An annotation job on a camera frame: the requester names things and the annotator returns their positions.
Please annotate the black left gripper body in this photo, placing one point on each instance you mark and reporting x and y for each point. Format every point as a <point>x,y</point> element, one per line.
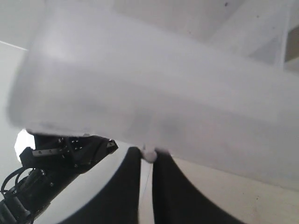
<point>75,154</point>

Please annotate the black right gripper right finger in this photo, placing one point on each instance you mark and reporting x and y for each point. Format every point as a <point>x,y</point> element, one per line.
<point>177,201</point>

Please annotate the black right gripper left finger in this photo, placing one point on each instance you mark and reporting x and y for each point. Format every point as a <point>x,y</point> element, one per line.
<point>118,201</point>

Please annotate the clear drawer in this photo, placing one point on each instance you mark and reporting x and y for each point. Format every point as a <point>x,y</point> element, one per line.
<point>205,79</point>

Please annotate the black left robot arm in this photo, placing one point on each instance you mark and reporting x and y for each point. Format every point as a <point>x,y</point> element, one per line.
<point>46,171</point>

